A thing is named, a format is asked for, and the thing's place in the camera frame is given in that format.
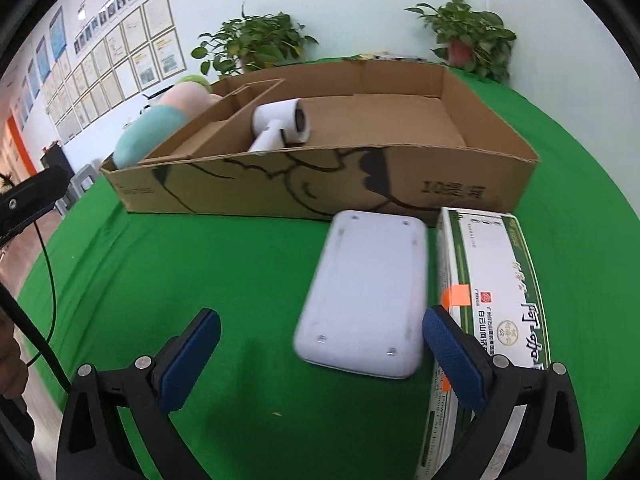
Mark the green and white medicine box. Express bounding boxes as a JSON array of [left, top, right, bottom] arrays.
[[415, 206, 553, 480]]

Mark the white scale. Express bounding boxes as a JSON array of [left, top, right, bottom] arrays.
[[293, 210, 429, 380]]

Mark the bushy potted plant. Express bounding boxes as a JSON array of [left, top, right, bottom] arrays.
[[191, 4, 319, 80]]

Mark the large cardboard box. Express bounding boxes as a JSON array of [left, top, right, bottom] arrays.
[[100, 57, 542, 226]]

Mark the potted plant in orange pot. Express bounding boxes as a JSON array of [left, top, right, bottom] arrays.
[[405, 0, 517, 85]]

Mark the grey plastic stool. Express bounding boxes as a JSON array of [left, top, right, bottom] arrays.
[[65, 162, 103, 216]]

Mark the black cable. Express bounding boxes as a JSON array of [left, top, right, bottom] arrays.
[[0, 282, 73, 396], [22, 217, 57, 368]]

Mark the small blue wall poster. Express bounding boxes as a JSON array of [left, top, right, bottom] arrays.
[[35, 37, 51, 81]]

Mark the white hair dryer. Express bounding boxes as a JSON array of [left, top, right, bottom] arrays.
[[246, 98, 313, 153]]

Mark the wall of framed certificates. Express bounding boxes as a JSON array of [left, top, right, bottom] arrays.
[[42, 0, 188, 143]]

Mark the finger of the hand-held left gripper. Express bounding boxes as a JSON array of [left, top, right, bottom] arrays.
[[0, 165, 73, 247]]

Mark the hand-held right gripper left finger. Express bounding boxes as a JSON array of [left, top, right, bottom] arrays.
[[55, 308, 222, 480]]

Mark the person's left forearm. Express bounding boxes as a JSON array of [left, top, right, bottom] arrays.
[[0, 305, 31, 411]]

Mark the green-haired plush toy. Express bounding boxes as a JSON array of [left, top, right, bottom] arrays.
[[112, 75, 223, 171]]

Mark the green tablecloth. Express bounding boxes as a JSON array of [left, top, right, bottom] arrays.
[[17, 55, 636, 480]]

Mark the orange door frame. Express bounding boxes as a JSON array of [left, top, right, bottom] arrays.
[[5, 115, 41, 176]]

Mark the large blue wall poster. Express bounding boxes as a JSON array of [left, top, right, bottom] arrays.
[[49, 6, 68, 58]]

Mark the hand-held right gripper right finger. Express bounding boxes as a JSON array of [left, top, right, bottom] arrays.
[[422, 305, 586, 480]]

